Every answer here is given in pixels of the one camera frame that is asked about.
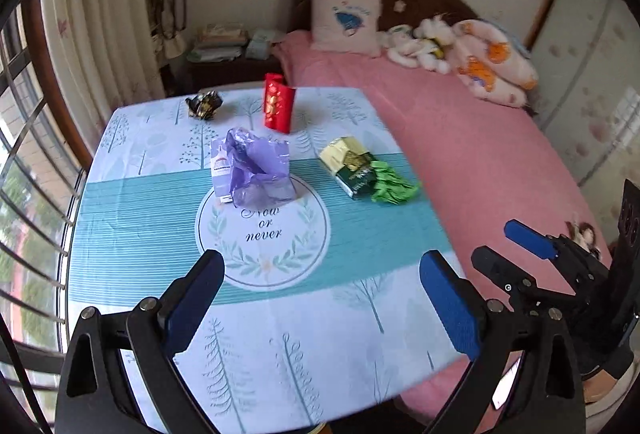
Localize pink bed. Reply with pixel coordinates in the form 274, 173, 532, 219
272, 30, 616, 420

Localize window grille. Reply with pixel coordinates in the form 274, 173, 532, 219
0, 4, 91, 365

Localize black and gold wrapper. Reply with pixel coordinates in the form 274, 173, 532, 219
185, 90, 224, 119

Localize cream curtain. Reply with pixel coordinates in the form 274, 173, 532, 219
42, 0, 168, 155

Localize small doll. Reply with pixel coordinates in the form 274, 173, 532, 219
565, 219, 601, 257

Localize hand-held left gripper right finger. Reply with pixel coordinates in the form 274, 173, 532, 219
419, 250, 586, 434

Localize cartoon print quilt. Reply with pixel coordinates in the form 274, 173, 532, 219
447, 18, 540, 107

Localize white plush toy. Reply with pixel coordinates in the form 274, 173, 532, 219
382, 14, 458, 73

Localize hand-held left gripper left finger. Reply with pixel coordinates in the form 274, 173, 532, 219
55, 250, 226, 434

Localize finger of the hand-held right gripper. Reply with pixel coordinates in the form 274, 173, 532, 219
471, 245, 551, 312
504, 220, 591, 275

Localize embroidered white pillow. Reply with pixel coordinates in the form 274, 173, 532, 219
309, 0, 385, 58

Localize white wardrobe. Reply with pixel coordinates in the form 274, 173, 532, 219
525, 0, 640, 235

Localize green and cream carton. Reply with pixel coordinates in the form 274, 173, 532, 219
319, 136, 386, 199

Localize teal tissue box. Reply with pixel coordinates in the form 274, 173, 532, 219
245, 28, 286, 60

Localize green paper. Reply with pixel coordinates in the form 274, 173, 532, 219
370, 160, 422, 205

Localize dark wooden nightstand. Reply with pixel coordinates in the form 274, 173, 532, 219
185, 54, 283, 94

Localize red packet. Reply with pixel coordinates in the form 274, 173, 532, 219
262, 72, 298, 133

